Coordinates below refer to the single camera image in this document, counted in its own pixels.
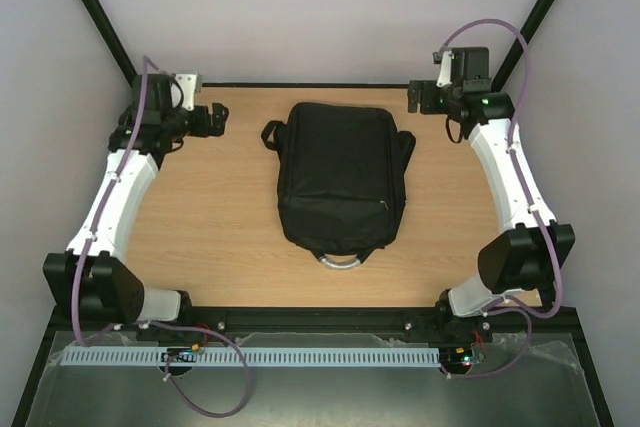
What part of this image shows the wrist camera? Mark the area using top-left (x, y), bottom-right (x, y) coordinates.
top-left (433, 48), bottom-right (454, 88)
top-left (172, 73), bottom-right (201, 112)

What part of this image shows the black aluminium frame rail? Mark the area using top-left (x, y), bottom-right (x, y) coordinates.
top-left (47, 304), bottom-right (581, 343)

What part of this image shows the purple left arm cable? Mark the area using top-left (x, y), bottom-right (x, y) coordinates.
top-left (72, 55), bottom-right (250, 418)

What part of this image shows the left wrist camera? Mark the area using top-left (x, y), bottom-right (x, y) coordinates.
top-left (172, 73), bottom-right (201, 112)

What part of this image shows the light blue cable duct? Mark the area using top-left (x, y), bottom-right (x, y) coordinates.
top-left (60, 346), bottom-right (440, 368)

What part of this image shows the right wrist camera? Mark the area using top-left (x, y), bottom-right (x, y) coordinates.
top-left (433, 48), bottom-right (454, 88)

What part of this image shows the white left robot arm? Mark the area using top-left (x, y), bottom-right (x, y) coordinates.
top-left (43, 73), bottom-right (229, 324)

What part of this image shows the metal front tray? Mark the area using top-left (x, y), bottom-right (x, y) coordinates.
top-left (26, 333), bottom-right (599, 426)

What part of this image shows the black student bag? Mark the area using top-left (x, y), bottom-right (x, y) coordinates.
top-left (261, 102), bottom-right (416, 271)

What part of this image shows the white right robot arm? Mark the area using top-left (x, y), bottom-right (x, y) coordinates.
top-left (407, 47), bottom-right (575, 339)

